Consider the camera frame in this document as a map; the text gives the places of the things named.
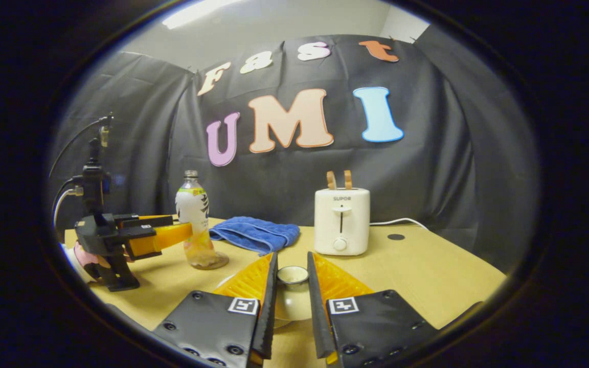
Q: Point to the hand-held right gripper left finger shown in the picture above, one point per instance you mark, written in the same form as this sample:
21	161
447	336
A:
212	322

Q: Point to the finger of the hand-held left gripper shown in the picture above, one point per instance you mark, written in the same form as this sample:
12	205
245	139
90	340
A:
149	221
164	237

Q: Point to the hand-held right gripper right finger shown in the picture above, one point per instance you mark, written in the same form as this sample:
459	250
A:
371	327

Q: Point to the clear labelled water bottle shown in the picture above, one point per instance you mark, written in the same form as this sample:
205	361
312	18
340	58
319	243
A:
195	214

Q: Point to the round cork coaster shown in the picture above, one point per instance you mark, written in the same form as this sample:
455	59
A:
220	261

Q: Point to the cream ceramic teacup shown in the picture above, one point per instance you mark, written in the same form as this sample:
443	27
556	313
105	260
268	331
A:
292	313

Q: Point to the cream ceramic saucer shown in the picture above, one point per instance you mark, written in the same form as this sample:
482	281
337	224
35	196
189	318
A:
281	324

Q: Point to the blue towel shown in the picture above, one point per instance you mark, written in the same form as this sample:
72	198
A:
253	232

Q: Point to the black table grommet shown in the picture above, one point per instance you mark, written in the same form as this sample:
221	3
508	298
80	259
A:
395	236

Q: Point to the white toaster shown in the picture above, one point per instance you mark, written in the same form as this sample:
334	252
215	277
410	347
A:
341	220

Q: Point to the toast slice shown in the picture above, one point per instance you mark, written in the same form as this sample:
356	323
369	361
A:
348	180
331	180

